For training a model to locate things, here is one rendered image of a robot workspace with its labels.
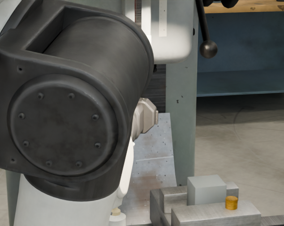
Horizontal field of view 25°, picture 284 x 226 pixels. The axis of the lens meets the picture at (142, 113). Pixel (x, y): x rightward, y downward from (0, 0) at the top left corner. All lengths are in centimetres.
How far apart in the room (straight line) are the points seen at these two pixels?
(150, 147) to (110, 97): 107
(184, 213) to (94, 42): 69
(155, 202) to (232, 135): 340
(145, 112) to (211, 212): 23
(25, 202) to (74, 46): 16
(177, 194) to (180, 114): 36
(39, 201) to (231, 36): 510
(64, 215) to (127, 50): 15
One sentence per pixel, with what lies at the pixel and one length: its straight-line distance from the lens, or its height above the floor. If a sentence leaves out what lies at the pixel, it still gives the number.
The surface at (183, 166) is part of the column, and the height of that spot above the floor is 95.
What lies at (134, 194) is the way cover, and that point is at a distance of 150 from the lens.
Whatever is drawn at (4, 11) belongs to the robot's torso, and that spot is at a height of 147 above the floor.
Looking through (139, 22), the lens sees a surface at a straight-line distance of 97.
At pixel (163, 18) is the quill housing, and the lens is 102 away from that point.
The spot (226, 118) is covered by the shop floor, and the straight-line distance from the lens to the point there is 506.
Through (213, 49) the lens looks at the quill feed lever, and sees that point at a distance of 105.
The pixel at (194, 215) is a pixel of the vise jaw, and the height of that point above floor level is 104.
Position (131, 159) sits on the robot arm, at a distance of 92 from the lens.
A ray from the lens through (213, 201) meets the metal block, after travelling 121.
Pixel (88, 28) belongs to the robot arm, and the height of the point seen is 146.
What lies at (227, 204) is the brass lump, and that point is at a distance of 118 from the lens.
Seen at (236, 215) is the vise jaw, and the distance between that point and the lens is 117.
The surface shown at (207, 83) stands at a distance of 515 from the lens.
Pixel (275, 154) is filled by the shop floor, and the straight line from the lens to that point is 439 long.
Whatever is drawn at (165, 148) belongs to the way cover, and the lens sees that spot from 153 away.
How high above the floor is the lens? 155
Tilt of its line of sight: 18 degrees down
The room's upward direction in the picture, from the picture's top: straight up
